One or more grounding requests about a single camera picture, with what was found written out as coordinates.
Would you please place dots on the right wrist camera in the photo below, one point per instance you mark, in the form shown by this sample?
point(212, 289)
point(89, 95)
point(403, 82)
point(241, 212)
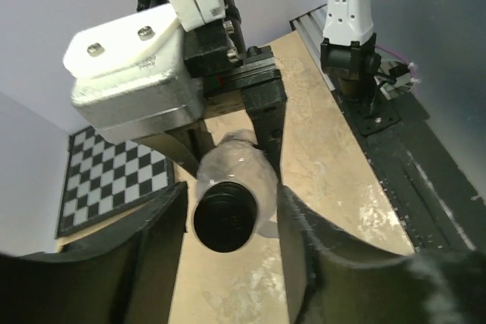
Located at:
point(129, 72)

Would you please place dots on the clear Pepsi bottle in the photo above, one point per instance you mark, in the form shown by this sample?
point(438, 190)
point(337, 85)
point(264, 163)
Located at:
point(238, 159)

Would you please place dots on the black white chessboard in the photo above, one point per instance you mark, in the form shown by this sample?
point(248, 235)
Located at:
point(103, 180)

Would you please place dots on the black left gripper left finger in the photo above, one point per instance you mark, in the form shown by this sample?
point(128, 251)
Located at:
point(124, 273)

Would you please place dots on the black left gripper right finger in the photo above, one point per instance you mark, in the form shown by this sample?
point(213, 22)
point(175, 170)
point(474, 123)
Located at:
point(332, 276)

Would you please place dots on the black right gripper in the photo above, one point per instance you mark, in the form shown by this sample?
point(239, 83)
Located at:
point(215, 63)

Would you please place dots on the black bottle cap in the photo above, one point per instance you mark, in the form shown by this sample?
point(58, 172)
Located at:
point(225, 217)

